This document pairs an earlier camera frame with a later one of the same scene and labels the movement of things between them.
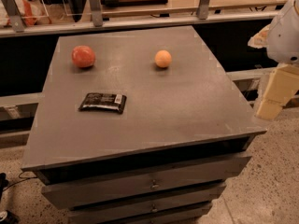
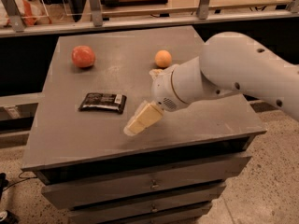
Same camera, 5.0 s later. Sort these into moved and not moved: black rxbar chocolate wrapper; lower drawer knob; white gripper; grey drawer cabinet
Moved: white gripper
Not moved: grey drawer cabinet; lower drawer knob; black rxbar chocolate wrapper
